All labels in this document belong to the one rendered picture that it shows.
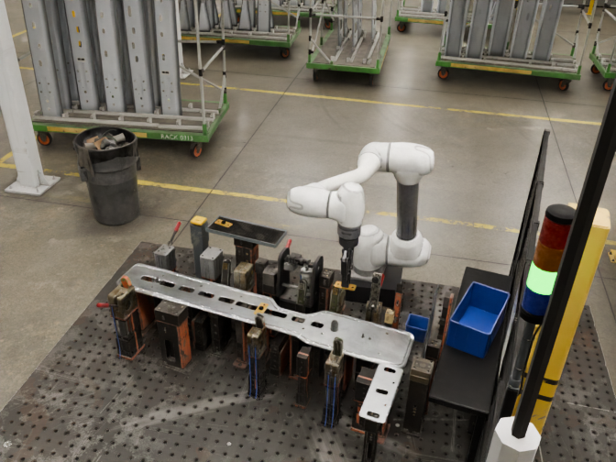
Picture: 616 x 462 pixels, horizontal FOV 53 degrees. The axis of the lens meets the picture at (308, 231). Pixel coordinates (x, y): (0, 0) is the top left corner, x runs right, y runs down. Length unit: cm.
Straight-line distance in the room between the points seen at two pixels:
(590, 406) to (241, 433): 151
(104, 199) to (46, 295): 99
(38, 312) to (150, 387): 188
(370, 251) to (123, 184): 264
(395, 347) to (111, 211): 329
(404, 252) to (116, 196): 284
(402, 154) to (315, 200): 61
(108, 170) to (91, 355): 230
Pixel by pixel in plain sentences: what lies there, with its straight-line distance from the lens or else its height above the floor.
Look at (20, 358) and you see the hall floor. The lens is 426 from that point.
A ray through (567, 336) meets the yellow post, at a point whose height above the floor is 167.
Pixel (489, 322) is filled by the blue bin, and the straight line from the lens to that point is 274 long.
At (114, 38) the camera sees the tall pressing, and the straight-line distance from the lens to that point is 671.
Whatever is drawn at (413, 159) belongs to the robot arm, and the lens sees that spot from 269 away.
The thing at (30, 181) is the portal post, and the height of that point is 8.
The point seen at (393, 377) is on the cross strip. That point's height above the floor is 100.
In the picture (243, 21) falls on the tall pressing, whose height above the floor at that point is 44.
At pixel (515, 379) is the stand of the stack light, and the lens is 170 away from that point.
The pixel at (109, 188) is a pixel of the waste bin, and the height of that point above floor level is 37.
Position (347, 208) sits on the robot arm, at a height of 163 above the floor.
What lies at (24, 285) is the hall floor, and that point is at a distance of 488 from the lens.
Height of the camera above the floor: 272
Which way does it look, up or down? 32 degrees down
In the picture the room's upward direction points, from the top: 2 degrees clockwise
